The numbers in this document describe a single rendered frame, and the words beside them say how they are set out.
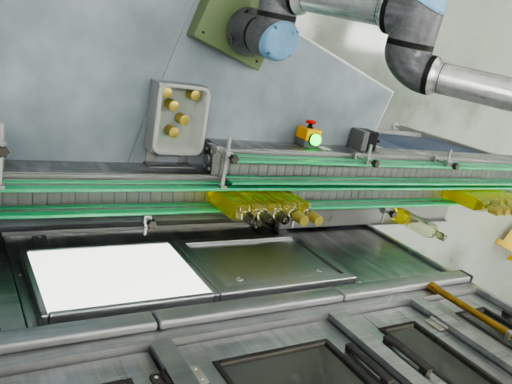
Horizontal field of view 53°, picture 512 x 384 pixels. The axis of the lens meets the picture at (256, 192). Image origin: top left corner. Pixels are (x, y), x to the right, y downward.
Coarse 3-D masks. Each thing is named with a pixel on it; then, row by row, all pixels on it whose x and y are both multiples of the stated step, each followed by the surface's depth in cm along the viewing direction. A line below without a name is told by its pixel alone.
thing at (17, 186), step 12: (12, 180) 138; (24, 180) 139; (36, 180) 141; (48, 180) 142; (60, 180) 144; (72, 180) 146; (84, 180) 148; (96, 180) 150; (0, 192) 130; (12, 192) 132; (24, 192) 133; (36, 192) 135
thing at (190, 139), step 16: (160, 96) 156; (176, 96) 166; (208, 96) 164; (160, 112) 158; (176, 112) 168; (192, 112) 171; (208, 112) 166; (160, 128) 167; (192, 128) 172; (160, 144) 168; (176, 144) 171; (192, 144) 172
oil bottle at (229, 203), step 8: (208, 192) 170; (216, 192) 165; (224, 192) 165; (232, 192) 166; (208, 200) 170; (216, 200) 165; (224, 200) 161; (232, 200) 158; (240, 200) 159; (224, 208) 161; (232, 208) 156; (240, 208) 154; (248, 208) 156; (232, 216) 156; (240, 216) 155
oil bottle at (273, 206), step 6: (252, 192) 170; (258, 192) 171; (258, 198) 166; (264, 198) 166; (270, 198) 167; (270, 204) 161; (276, 204) 162; (270, 210) 161; (276, 210) 161; (282, 210) 163
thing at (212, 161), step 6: (210, 144) 170; (210, 150) 168; (204, 156) 173; (210, 156) 169; (216, 156) 168; (204, 162) 173; (210, 162) 169; (216, 162) 168; (204, 168) 173; (210, 168) 169; (216, 168) 169; (216, 174) 170
